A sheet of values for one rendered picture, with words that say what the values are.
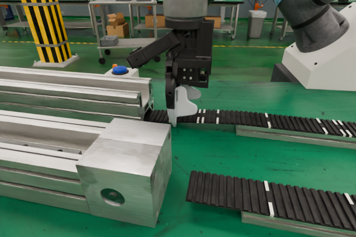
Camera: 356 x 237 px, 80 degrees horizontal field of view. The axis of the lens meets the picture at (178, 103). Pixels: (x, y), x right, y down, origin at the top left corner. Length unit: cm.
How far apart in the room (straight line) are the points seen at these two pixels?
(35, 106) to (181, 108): 34
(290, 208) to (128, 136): 22
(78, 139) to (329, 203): 35
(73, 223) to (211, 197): 18
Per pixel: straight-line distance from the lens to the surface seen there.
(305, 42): 82
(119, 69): 60
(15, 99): 60
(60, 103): 52
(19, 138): 45
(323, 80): 76
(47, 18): 356
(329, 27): 81
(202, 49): 39
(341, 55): 75
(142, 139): 29
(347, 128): 52
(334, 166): 47
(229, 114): 47
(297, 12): 78
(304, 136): 49
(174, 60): 39
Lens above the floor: 105
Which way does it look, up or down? 29 degrees down
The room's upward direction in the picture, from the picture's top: straight up
